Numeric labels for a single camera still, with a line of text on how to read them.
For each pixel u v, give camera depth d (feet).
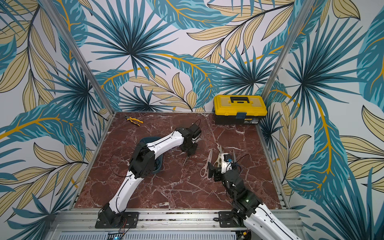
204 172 2.91
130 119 3.72
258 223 1.72
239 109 3.33
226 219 2.43
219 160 3.09
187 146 2.81
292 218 2.50
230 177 1.87
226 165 2.22
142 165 1.92
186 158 3.10
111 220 2.06
